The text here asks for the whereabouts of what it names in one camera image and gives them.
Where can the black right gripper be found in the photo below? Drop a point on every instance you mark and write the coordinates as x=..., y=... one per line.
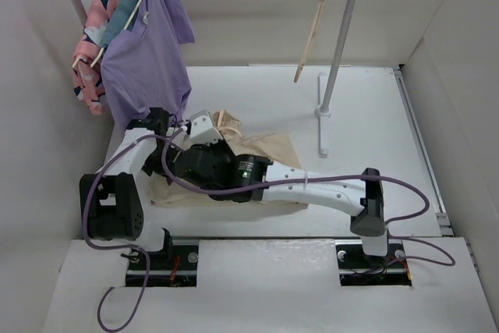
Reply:
x=221, y=143

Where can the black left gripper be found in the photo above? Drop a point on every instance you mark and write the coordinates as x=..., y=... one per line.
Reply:
x=150, y=167

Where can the beige trousers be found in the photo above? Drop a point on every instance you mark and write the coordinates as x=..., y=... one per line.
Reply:
x=275, y=146

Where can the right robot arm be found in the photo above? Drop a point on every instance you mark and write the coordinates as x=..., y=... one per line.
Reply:
x=260, y=179

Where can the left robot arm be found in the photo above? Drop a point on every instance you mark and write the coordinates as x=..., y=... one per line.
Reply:
x=111, y=205

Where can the cream hanger under teal garment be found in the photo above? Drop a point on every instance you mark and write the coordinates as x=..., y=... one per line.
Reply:
x=97, y=56

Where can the cream hanger under pink garment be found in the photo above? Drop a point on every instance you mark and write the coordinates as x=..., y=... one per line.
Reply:
x=80, y=61

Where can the beige empty hanger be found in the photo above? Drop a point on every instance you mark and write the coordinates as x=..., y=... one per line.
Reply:
x=309, y=42

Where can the purple t-shirt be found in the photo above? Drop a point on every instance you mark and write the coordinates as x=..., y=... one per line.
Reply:
x=144, y=68

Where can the pink floral garment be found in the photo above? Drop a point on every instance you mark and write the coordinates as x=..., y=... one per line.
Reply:
x=87, y=81

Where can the teal garment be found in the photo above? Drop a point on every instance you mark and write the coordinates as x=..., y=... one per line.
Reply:
x=118, y=21

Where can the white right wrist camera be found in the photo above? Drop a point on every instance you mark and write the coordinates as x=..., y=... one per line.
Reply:
x=203, y=130

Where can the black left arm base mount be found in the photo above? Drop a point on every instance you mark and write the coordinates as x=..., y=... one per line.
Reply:
x=173, y=268

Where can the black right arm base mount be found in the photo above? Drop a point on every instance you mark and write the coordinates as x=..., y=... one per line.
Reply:
x=355, y=268

